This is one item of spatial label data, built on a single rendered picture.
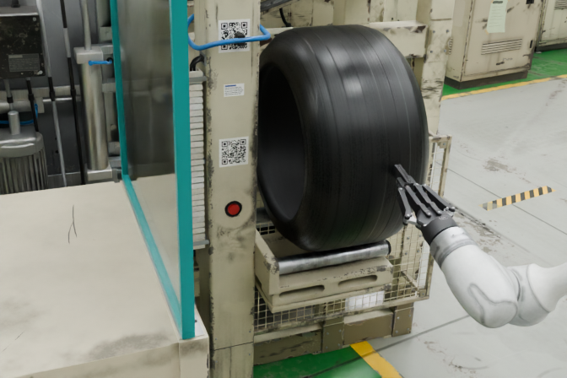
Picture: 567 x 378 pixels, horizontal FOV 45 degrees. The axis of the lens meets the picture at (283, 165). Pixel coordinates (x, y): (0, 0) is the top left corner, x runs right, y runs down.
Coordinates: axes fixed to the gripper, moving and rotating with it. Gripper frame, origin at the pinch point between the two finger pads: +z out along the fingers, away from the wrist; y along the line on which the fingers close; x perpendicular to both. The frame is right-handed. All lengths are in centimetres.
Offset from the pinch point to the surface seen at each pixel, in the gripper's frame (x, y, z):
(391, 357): 137, -50, 37
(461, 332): 138, -87, 41
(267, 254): 31.1, 25.8, 11.6
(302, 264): 34.9, 16.3, 9.3
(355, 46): -18.1, 2.5, 29.4
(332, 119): -9.7, 14.2, 12.5
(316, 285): 43.9, 10.9, 8.5
